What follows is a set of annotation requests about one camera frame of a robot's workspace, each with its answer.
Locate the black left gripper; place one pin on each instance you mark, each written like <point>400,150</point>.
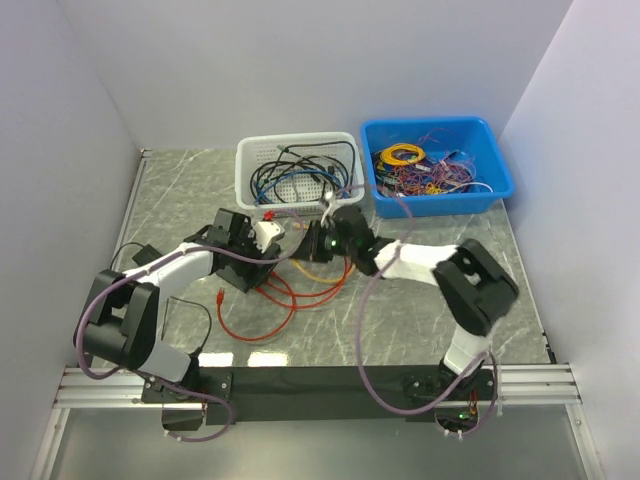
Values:
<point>253,274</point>

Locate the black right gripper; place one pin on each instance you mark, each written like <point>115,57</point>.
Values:
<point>311,248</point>

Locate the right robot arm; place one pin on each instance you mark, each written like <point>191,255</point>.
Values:
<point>477,290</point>

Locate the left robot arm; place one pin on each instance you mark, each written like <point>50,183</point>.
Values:
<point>120,316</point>

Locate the white plastic basket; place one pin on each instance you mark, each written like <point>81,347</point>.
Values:
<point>294,171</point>

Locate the blue plastic bin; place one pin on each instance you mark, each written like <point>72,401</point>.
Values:
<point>436,165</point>

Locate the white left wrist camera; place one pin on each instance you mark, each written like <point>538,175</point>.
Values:
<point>266,233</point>

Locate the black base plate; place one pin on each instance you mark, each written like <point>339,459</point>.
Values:
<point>227,395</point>

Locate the aluminium rail frame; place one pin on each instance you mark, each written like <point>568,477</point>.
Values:
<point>536,430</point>

